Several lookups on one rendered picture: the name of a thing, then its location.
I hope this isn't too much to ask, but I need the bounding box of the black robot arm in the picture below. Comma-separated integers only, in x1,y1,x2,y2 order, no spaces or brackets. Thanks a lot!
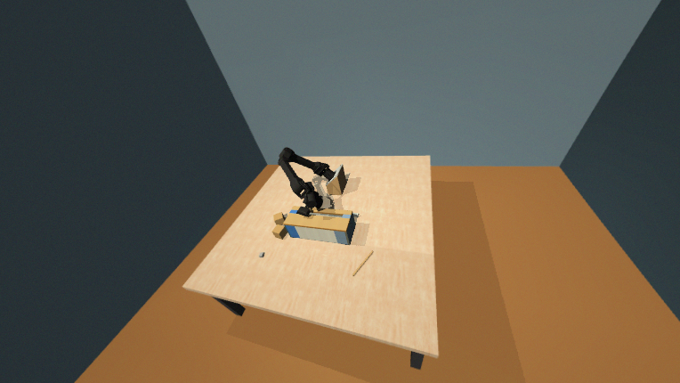
278,147,336,208

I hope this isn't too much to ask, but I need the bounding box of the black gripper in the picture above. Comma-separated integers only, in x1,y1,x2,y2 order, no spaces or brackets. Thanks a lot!
298,191,319,216

